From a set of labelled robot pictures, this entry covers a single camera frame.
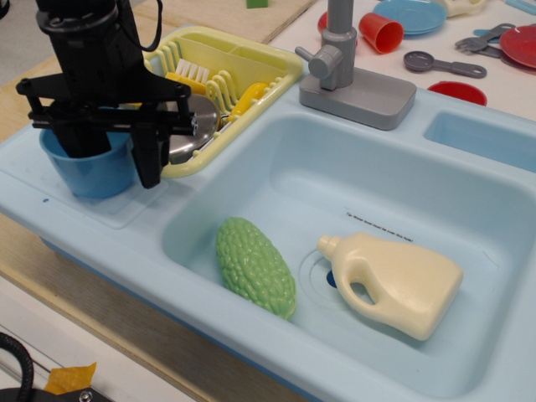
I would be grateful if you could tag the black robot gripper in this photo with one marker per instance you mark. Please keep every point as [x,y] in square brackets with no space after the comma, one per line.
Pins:
[102,72]

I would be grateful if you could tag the blue plastic cup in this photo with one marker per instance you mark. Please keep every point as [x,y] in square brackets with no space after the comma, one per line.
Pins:
[99,176]

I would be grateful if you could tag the blue sink drain plug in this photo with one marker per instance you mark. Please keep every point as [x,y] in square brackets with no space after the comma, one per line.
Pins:
[330,279]

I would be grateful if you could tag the red plastic cup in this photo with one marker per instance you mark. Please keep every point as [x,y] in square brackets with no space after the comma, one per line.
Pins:
[384,35]

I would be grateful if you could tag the light blue toy sink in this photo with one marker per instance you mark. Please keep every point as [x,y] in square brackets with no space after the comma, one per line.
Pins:
[453,177]

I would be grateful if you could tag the stainless steel pot lid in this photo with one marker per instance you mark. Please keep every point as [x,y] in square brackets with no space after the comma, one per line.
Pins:
[206,121]

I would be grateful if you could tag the yellow dish brush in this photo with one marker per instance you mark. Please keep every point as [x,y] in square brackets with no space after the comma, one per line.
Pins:
[190,74]

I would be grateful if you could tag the yellow dish drying rack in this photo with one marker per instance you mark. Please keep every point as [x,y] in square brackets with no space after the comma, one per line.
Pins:
[235,64]

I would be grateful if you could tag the yellow plastic utensil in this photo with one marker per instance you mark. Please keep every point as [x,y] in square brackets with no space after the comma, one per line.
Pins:
[253,94]

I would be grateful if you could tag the green bitter melon toy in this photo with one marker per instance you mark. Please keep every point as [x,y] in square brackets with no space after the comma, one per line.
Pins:
[252,267]

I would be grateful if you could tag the green block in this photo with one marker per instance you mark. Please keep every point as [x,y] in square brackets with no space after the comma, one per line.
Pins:
[253,4]

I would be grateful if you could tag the red plate behind faucet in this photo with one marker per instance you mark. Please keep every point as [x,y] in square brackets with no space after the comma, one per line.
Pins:
[322,22]

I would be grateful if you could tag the yellow tape piece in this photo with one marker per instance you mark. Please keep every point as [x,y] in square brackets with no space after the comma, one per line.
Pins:
[66,380]

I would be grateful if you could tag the grey toy faucet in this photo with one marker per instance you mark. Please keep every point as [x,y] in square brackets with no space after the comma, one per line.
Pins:
[334,85]

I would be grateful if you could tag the grey plastic spoon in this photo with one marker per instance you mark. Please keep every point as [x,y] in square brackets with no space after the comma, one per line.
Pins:
[420,61]

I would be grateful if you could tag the blue plastic plate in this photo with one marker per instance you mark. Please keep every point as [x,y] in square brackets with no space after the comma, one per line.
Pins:
[416,17]

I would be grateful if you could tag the cream detergent bottle toy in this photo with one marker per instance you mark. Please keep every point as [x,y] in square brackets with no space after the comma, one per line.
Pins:
[404,286]

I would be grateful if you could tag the red plastic bowl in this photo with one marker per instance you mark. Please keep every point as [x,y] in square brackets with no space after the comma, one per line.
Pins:
[460,91]

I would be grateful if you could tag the cream plastic container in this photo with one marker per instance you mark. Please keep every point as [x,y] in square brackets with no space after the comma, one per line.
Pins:
[456,8]

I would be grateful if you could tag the grey plastic fork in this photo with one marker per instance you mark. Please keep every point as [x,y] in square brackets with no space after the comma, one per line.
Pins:
[481,44]

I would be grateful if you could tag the red plastic plate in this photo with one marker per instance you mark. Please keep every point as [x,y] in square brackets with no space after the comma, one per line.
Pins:
[519,44]

